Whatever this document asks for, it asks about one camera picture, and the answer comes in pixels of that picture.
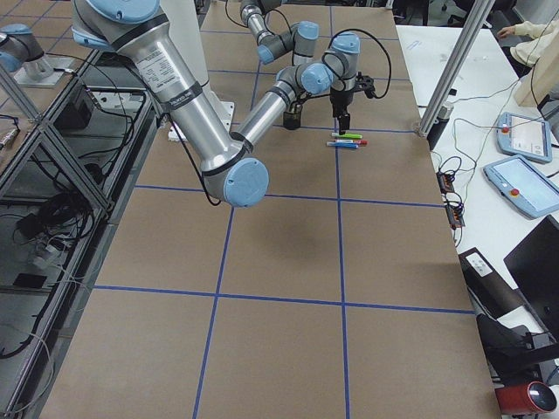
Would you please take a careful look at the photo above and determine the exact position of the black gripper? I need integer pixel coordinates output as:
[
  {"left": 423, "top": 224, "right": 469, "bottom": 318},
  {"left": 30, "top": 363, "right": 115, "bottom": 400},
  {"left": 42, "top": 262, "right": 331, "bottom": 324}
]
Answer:
[
  {"left": 288, "top": 100, "right": 304, "bottom": 114},
  {"left": 329, "top": 88, "right": 354, "bottom": 135}
]

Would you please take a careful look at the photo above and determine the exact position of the green highlighter pen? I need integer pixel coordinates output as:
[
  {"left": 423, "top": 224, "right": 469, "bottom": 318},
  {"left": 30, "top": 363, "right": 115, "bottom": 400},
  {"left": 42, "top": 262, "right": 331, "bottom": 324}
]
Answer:
[{"left": 331, "top": 132, "right": 362, "bottom": 141}]

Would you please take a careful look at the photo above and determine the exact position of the black mesh pen cup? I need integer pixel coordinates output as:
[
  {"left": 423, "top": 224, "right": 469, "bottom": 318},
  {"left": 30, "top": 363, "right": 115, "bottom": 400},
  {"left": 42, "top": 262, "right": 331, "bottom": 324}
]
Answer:
[{"left": 282, "top": 111, "right": 301, "bottom": 131}]

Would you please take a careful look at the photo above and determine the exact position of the red capped marker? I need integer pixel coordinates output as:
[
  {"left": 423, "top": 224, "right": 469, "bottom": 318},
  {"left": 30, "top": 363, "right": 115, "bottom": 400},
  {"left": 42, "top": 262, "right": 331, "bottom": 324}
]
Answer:
[{"left": 335, "top": 139, "right": 368, "bottom": 146}]

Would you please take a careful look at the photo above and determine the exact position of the blue highlighter pen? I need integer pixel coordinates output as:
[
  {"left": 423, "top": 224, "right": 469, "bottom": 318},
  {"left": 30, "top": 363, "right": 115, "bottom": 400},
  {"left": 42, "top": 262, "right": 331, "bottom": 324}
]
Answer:
[{"left": 326, "top": 141, "right": 359, "bottom": 149}]

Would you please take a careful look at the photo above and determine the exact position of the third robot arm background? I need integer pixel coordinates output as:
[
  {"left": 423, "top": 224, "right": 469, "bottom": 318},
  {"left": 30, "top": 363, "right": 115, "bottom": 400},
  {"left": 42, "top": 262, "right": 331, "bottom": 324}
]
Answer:
[{"left": 1, "top": 24, "right": 53, "bottom": 80}]

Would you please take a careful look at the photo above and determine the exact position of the dark steel water bottle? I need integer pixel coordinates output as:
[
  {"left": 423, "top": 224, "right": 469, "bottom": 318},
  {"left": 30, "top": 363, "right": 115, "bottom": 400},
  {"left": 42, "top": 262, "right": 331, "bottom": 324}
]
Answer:
[{"left": 427, "top": 101, "right": 454, "bottom": 151}]

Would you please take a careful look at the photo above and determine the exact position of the orange black power strip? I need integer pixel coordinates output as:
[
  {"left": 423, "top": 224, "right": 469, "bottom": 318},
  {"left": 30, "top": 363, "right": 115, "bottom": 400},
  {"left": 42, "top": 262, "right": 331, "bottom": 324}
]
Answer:
[{"left": 436, "top": 171, "right": 466, "bottom": 230}]

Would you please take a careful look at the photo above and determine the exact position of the white side desk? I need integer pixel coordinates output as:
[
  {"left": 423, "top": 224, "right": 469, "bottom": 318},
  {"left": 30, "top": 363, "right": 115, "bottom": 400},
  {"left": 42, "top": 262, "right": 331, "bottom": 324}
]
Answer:
[{"left": 397, "top": 25, "right": 540, "bottom": 288}]

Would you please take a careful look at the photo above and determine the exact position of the far teach pendant tablet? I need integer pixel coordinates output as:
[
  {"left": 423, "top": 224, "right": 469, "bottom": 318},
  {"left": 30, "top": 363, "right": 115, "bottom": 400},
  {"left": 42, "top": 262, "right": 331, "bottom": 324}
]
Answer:
[{"left": 496, "top": 112, "right": 553, "bottom": 164}]

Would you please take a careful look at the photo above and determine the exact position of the teach pendant tablet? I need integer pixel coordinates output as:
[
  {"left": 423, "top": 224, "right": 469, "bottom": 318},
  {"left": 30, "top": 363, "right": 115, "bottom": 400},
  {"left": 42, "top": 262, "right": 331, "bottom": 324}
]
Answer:
[
  {"left": 483, "top": 155, "right": 558, "bottom": 219},
  {"left": 496, "top": 112, "right": 553, "bottom": 164}
]

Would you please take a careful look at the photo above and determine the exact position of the near teach pendant tablet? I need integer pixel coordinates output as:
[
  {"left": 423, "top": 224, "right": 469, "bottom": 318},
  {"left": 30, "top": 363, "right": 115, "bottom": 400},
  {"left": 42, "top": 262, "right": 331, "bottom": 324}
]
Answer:
[{"left": 483, "top": 155, "right": 558, "bottom": 219}]

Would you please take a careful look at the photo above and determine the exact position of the person in cream sweater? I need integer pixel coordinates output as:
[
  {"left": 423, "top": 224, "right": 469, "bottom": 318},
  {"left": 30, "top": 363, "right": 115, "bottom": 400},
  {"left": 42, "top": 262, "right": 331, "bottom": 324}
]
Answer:
[{"left": 497, "top": 19, "right": 558, "bottom": 107}]

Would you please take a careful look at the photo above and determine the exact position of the black laptop on desk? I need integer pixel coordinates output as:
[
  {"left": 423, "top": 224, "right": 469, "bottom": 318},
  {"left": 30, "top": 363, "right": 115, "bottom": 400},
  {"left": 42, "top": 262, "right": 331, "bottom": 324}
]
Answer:
[{"left": 504, "top": 216, "right": 558, "bottom": 340}]

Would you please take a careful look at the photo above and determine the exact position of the red cylinder bottle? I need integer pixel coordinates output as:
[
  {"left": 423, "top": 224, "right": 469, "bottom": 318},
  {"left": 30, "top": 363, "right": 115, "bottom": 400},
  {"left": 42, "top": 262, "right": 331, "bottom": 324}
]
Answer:
[{"left": 494, "top": 381, "right": 558, "bottom": 416}]

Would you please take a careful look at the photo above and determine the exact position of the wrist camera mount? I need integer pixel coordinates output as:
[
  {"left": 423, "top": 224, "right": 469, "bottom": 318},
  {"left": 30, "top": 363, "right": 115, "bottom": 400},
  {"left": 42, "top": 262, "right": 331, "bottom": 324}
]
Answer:
[{"left": 353, "top": 72, "right": 377, "bottom": 100}]

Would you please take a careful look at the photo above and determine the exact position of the black braided right cable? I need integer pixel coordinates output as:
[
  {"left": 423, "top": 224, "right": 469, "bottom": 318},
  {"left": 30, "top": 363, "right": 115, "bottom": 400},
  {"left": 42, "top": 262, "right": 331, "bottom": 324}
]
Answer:
[{"left": 322, "top": 28, "right": 392, "bottom": 100}]

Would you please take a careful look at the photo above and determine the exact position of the aluminium frame rack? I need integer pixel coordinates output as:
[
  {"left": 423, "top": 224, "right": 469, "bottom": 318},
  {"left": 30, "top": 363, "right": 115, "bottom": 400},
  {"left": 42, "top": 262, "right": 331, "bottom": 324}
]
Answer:
[{"left": 1, "top": 52, "right": 156, "bottom": 418}]

